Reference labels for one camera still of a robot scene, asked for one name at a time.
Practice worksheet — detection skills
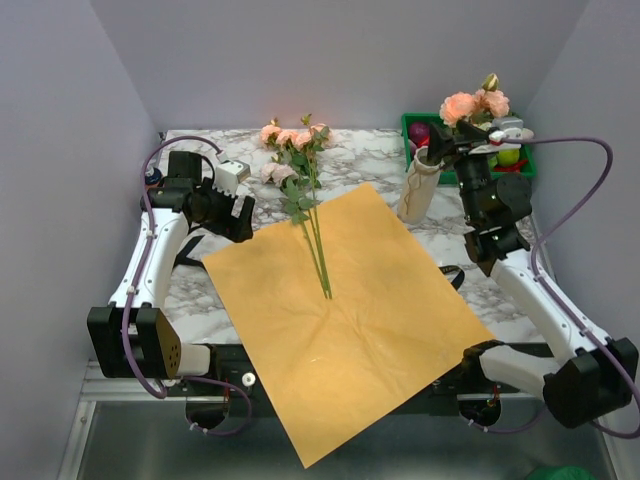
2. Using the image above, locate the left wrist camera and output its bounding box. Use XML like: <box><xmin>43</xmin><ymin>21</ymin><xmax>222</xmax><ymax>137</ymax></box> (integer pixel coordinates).
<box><xmin>215</xmin><ymin>161</ymin><xmax>251</xmax><ymax>196</ymax></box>

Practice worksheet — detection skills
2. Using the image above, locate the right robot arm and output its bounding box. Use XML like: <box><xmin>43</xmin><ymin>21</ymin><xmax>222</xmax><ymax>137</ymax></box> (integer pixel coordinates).
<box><xmin>426</xmin><ymin>118</ymin><xmax>639</xmax><ymax>428</ymax></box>

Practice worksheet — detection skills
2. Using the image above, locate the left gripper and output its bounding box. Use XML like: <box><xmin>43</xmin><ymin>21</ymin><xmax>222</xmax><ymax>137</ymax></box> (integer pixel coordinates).
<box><xmin>194</xmin><ymin>177</ymin><xmax>255</xmax><ymax>242</ymax></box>

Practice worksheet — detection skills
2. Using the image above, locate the green plastic crate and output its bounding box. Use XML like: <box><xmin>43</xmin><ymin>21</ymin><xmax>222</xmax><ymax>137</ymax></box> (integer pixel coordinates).
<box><xmin>401</xmin><ymin>112</ymin><xmax>537</xmax><ymax>185</ymax></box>

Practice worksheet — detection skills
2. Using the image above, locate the pink flower bouquet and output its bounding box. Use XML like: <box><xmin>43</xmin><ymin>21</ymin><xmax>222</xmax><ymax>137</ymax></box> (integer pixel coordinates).
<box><xmin>260</xmin><ymin>114</ymin><xmax>333</xmax><ymax>299</ymax></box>

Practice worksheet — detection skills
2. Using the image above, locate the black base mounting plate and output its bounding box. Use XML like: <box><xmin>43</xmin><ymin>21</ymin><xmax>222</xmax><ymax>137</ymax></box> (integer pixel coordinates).
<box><xmin>168</xmin><ymin>345</ymin><xmax>520</xmax><ymax>421</ymax></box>

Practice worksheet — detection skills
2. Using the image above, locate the orange paper flower wrap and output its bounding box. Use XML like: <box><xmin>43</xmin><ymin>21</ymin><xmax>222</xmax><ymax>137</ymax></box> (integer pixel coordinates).
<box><xmin>203</xmin><ymin>184</ymin><xmax>491</xmax><ymax>466</ymax></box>

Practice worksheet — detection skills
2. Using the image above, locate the red chili pepper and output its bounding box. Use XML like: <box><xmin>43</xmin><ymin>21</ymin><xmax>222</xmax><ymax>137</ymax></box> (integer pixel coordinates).
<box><xmin>493</xmin><ymin>159</ymin><xmax>529</xmax><ymax>173</ymax></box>

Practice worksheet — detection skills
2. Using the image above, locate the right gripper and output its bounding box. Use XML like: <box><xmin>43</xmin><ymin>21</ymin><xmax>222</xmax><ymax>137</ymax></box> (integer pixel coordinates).
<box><xmin>424</xmin><ymin>119</ymin><xmax>498</xmax><ymax>225</ymax></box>

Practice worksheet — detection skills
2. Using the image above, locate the green lime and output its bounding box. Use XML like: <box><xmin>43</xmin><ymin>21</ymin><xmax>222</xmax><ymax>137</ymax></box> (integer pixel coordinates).
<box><xmin>489</xmin><ymin>149</ymin><xmax>520</xmax><ymax>169</ymax></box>

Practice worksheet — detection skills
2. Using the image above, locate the aluminium rail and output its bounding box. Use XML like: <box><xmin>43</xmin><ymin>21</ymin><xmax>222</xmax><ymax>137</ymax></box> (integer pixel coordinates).
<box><xmin>81</xmin><ymin>361</ymin><xmax>536</xmax><ymax>403</ymax></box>

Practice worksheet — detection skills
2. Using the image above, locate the purple onion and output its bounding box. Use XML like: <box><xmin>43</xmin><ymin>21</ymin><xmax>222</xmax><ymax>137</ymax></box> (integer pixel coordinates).
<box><xmin>407</xmin><ymin>122</ymin><xmax>430</xmax><ymax>144</ymax></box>

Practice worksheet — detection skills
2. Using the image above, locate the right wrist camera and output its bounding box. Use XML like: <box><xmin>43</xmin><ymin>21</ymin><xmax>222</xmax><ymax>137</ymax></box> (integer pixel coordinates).
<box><xmin>488</xmin><ymin>116</ymin><xmax>535</xmax><ymax>150</ymax></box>

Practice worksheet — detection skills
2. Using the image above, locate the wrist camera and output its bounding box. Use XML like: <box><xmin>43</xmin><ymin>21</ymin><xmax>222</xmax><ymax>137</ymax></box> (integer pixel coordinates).
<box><xmin>215</xmin><ymin>161</ymin><xmax>251</xmax><ymax>196</ymax></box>
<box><xmin>488</xmin><ymin>116</ymin><xmax>535</xmax><ymax>150</ymax></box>

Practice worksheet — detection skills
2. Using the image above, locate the green cloth object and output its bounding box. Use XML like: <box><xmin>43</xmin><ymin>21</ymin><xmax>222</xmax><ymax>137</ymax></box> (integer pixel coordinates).
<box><xmin>526</xmin><ymin>466</ymin><xmax>596</xmax><ymax>480</ymax></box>

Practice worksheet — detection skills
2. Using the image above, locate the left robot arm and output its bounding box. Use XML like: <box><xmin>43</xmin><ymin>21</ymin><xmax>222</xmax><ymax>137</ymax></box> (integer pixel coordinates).
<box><xmin>87</xmin><ymin>151</ymin><xmax>255</xmax><ymax>395</ymax></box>

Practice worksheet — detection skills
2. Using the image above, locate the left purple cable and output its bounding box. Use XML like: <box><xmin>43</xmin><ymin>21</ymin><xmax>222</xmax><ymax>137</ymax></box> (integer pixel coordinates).
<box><xmin>119</xmin><ymin>135</ymin><xmax>254</xmax><ymax>436</ymax></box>

